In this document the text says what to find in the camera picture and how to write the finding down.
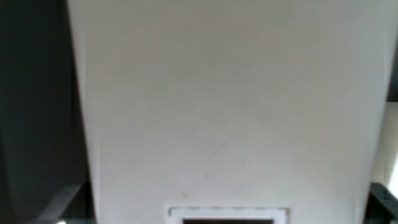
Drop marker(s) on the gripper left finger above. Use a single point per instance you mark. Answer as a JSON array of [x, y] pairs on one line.
[[69, 209]]

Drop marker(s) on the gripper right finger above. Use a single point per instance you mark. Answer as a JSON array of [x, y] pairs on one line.
[[382, 206]]

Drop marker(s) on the white cabinet top block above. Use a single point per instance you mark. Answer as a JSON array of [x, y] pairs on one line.
[[232, 93]]

